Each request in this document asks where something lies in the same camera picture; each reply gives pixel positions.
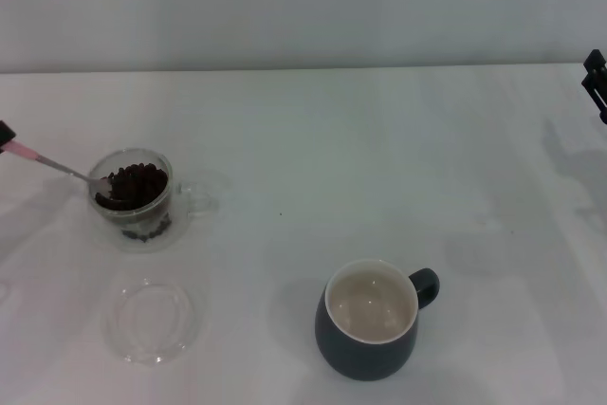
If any pink-handled metal spoon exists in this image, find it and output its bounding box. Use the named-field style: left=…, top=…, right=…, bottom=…
left=3, top=140, right=114, bottom=196

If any heap of coffee beans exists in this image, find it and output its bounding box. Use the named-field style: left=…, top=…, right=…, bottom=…
left=94, top=162, right=170, bottom=212

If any clear glass saucer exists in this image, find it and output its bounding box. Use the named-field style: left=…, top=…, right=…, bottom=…
left=105, top=276, right=201, bottom=368

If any dark grey ceramic mug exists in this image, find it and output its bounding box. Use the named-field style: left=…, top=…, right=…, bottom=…
left=313, top=258, right=442, bottom=382

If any clear double-wall glass cup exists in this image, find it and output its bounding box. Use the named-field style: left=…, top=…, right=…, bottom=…
left=85, top=147, right=221, bottom=255

